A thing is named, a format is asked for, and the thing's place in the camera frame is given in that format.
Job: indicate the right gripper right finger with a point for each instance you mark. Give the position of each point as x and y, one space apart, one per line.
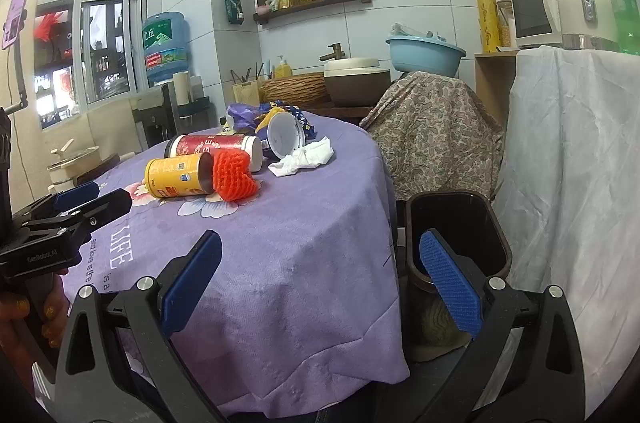
546 380

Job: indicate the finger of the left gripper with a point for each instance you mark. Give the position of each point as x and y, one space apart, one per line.
102 207
77 196

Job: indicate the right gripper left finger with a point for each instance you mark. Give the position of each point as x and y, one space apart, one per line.
117 362

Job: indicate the yellow cylindrical can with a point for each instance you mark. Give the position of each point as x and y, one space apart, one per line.
184 175

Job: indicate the red cylindrical canister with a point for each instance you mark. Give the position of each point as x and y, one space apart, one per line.
212 143

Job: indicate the red knitted heart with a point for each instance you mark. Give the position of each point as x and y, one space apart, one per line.
232 178

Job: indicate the purple plastic bag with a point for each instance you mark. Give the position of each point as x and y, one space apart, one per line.
245 118

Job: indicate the blue yogurt cup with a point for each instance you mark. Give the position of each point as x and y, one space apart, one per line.
280 134

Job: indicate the white tissue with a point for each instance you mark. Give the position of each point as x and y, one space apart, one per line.
310 156

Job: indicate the blue snack bag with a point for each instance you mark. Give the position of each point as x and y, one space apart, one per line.
308 128

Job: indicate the dark brown trash bin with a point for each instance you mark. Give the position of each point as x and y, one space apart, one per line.
468 224

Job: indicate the water dispenser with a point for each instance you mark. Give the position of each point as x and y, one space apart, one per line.
158 116

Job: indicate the window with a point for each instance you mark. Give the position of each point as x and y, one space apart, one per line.
86 53

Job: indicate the purple phone on stand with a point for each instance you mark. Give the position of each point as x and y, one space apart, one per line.
11 33

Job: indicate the blue water jug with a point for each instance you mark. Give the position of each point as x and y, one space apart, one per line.
165 46

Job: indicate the white cloth cover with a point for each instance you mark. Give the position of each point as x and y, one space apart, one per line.
568 197

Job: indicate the purple floral tablecloth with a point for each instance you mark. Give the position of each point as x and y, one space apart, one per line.
303 309

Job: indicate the utensil holder box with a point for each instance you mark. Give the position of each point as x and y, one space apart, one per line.
247 93

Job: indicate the floral cloth cover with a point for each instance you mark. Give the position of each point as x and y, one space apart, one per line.
436 135

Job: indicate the yellow soap bottle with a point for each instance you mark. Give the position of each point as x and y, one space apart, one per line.
282 69

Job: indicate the woven wicker basket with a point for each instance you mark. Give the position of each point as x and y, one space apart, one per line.
298 90

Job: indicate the wooden cabinet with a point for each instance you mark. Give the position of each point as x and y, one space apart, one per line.
494 76

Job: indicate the wooden counter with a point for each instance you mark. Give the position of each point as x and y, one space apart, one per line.
348 114

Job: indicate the brass faucet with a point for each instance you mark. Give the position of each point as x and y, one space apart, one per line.
337 53

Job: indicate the brown white sink basin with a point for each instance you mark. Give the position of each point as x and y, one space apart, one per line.
356 81

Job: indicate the light blue basin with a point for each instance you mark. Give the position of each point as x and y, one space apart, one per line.
424 54

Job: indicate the yellow roll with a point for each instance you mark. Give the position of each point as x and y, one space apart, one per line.
489 25

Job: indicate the white microwave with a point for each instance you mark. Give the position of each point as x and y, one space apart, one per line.
537 23

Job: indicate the green plastic bottle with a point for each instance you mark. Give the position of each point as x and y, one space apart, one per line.
626 15

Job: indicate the green wall pouch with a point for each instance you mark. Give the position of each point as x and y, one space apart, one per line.
234 12

